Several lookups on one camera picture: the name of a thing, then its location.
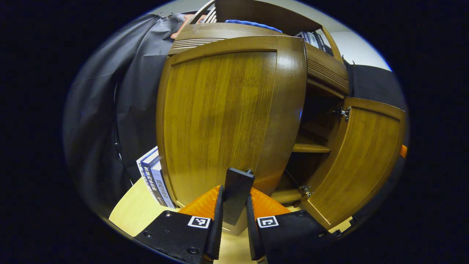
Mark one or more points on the black backdrop cloth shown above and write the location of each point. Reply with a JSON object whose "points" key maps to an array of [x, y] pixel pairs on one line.
{"points": [[102, 110]]}

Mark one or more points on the black book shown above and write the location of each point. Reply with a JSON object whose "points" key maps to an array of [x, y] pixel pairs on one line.
{"points": [[324, 44]]}

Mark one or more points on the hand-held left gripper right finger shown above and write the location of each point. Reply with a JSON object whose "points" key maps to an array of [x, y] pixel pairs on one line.
{"points": [[252, 238]]}

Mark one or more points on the light grey book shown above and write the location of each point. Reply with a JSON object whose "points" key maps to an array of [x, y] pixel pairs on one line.
{"points": [[313, 38]]}

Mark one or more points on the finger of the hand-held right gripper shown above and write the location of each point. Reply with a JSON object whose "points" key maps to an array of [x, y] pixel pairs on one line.
{"points": [[403, 151]]}

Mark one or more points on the dark blue picture-cover book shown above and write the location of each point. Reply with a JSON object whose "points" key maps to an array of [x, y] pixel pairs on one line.
{"points": [[302, 36]]}

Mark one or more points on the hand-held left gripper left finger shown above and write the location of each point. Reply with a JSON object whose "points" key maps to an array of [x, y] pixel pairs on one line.
{"points": [[218, 234]]}

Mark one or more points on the dark blue spine book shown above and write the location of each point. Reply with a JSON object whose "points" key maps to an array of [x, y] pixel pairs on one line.
{"points": [[152, 179]]}

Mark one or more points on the blue folded towel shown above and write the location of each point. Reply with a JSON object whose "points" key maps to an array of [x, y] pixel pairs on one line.
{"points": [[253, 25]]}

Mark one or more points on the wooden inner shelf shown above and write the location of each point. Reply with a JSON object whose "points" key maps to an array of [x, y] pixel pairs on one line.
{"points": [[309, 147]]}

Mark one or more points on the wooden shoe cabinet door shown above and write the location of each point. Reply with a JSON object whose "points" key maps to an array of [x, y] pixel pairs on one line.
{"points": [[220, 117], [359, 161]]}

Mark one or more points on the white cover book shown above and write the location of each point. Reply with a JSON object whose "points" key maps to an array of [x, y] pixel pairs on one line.
{"points": [[142, 165]]}

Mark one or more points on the metal door hinge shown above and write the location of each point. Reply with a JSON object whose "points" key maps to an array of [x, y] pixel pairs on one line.
{"points": [[342, 113], [306, 191]]}

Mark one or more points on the light blue cover book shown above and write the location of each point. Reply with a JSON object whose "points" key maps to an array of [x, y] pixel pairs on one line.
{"points": [[165, 190]]}

